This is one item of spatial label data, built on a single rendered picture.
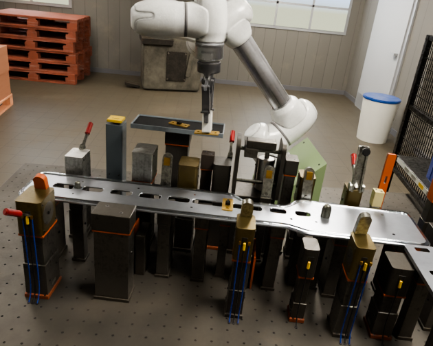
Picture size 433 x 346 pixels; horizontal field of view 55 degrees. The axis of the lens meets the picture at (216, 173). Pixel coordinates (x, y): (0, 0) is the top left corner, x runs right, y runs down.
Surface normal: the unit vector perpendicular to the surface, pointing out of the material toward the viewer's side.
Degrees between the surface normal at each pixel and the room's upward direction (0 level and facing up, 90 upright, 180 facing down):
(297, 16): 90
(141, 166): 90
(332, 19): 90
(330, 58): 90
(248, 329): 0
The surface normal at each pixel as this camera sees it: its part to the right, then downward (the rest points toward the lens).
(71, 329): 0.10, -0.91
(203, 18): 0.00, 0.39
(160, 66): 0.22, 0.42
